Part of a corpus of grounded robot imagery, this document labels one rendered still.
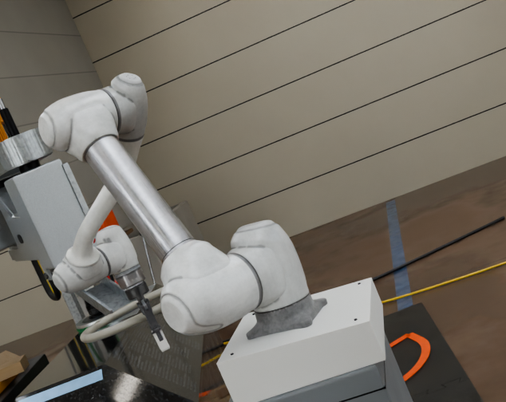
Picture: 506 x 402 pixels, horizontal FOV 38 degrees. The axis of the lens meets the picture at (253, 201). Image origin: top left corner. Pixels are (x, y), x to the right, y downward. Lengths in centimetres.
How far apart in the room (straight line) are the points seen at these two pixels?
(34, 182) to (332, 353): 177
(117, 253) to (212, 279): 72
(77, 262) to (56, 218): 89
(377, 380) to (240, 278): 40
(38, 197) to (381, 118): 497
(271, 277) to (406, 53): 590
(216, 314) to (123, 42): 641
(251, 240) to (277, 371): 32
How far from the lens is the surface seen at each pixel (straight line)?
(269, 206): 781
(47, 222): 319
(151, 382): 262
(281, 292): 186
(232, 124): 774
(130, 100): 208
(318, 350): 178
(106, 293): 315
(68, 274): 234
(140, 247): 581
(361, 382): 180
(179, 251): 179
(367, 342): 177
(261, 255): 183
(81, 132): 197
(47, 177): 321
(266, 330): 190
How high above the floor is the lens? 147
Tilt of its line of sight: 7 degrees down
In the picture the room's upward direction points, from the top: 23 degrees counter-clockwise
